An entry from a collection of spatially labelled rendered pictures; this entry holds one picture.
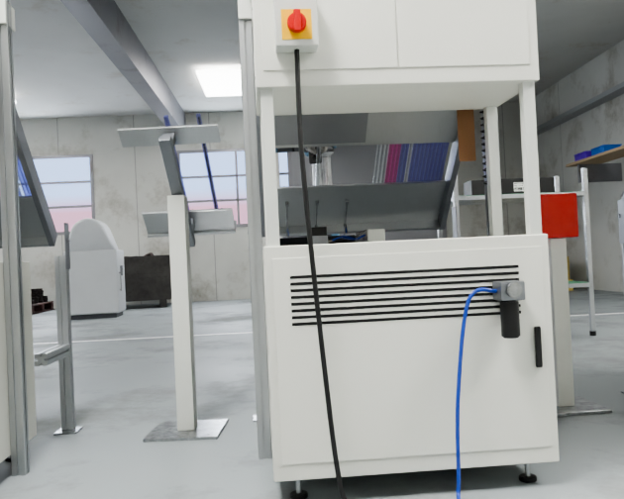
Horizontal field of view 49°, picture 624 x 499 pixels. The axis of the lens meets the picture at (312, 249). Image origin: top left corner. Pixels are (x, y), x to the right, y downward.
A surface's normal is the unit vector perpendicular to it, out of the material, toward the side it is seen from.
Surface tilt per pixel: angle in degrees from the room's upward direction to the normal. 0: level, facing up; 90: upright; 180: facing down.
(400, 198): 137
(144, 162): 90
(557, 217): 90
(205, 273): 90
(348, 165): 90
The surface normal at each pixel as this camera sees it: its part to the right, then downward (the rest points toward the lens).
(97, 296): 0.12, -0.02
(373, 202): 0.09, 0.72
